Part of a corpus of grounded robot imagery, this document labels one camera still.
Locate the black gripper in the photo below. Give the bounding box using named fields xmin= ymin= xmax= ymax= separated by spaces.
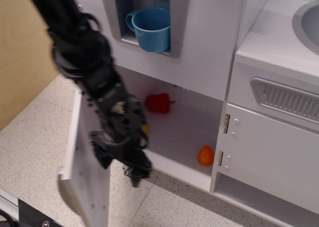
xmin=90 ymin=131 xmax=152 ymax=188

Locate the white fridge door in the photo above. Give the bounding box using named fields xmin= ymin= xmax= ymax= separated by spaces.
xmin=64 ymin=88 xmax=110 ymax=227

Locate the silver fridge door handle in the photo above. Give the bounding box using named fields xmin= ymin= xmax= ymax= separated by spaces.
xmin=57 ymin=166 xmax=87 ymax=226

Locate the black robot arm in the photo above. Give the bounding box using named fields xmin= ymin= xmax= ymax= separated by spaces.
xmin=32 ymin=0 xmax=152 ymax=187

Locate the white toy fridge cabinet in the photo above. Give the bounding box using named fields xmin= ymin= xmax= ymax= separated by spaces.
xmin=76 ymin=0 xmax=243 ymax=191

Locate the aluminium extrusion foot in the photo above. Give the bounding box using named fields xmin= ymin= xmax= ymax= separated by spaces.
xmin=122 ymin=164 xmax=134 ymax=177

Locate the yellow toy potato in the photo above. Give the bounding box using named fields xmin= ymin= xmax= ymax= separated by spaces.
xmin=141 ymin=124 xmax=150 ymax=134

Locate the red toy bell pepper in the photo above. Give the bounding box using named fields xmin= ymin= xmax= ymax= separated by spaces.
xmin=145 ymin=93 xmax=176 ymax=114

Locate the orange toy fruit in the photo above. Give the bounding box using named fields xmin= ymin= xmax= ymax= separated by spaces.
xmin=197 ymin=145 xmax=214 ymax=167

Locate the lower brass door hinge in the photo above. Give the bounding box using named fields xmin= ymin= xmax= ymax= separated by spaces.
xmin=217 ymin=151 xmax=223 ymax=166

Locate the brass door hinge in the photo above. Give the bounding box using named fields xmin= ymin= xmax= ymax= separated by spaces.
xmin=217 ymin=151 xmax=223 ymax=166
xmin=223 ymin=113 xmax=230 ymax=134

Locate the upper brass door hinge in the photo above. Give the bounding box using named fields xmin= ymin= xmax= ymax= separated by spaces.
xmin=223 ymin=113 xmax=230 ymax=134

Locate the plywood board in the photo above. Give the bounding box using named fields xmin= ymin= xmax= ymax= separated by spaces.
xmin=0 ymin=0 xmax=58 ymax=129

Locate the blue plastic cup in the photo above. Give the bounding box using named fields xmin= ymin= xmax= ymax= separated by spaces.
xmin=126 ymin=7 xmax=170 ymax=53

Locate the white toy kitchen counter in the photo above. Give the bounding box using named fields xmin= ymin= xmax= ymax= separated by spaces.
xmin=210 ymin=0 xmax=319 ymax=227

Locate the white oven cabinet door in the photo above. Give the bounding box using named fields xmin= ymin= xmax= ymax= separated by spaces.
xmin=216 ymin=104 xmax=319 ymax=213

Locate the grey vent panel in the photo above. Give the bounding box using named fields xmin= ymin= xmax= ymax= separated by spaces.
xmin=250 ymin=77 xmax=319 ymax=123

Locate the grey sink basin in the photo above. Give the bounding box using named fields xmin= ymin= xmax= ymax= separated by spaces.
xmin=292 ymin=0 xmax=319 ymax=55

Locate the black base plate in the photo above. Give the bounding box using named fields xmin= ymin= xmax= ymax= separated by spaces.
xmin=18 ymin=199 xmax=62 ymax=227

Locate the aluminium rail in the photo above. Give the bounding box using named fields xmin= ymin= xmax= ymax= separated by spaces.
xmin=0 ymin=188 xmax=19 ymax=221

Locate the black braided cable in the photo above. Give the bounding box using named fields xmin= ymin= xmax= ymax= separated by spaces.
xmin=0 ymin=209 xmax=15 ymax=227

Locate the grey dispenser frame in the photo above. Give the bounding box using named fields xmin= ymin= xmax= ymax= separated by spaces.
xmin=102 ymin=0 xmax=190 ymax=58

